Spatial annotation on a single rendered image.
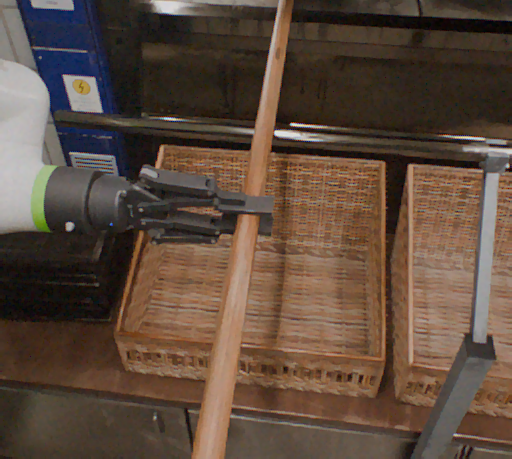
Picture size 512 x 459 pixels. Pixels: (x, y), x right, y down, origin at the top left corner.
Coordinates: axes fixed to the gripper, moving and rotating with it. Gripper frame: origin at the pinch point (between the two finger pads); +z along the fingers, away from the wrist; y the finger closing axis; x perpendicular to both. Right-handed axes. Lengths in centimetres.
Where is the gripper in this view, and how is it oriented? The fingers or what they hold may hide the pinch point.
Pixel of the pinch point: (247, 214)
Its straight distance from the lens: 77.0
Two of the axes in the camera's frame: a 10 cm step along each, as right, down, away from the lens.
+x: -1.1, 6.9, -7.1
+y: 0.0, 7.2, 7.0
